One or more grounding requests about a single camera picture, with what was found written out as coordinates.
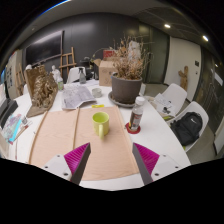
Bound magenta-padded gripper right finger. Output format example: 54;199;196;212
131;142;183;187

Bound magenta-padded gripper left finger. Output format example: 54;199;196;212
43;142;92;186

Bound clear white-capped drink bottle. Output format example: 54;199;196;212
128;96;146;132

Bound beige wooden board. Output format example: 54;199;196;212
27;105;140;182

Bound black backpack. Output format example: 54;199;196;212
170;111;204;147

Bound wooden paintbrush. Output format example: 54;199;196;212
8;120;34;145

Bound flat round red coaster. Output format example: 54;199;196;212
124;121;142;135

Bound stack of papers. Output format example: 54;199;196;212
153;93;176;118

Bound yellow-green mug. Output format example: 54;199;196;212
91;111;111;140

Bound white chair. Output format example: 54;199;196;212
169;100;210;154
66;66;87;84
151;83;188;121

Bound black case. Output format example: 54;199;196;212
0;98;19;129

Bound printed newspaper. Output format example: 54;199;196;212
60;83;98;110

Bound golden relief sculpture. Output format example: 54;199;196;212
24;64;59;119

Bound white bottle with green liquid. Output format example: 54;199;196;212
56;75;65;92

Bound dried plant in grey pot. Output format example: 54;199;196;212
110;35;153;105

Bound wooden figure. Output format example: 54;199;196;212
178;65;190;92

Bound small white plaster figure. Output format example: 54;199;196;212
50;64;64;84

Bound white display panel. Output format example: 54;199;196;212
4;49;25;101

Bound wooden easel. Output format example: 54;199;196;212
59;46;78;81

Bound brown cardboard box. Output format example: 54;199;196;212
93;58;118;88

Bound red box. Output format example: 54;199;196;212
102;49;118;60

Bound ceiling spot lights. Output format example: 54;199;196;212
163;23;210;42

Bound long ceiling light strip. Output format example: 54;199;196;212
29;0;73;22

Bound black wall screen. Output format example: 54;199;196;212
24;30;64;68

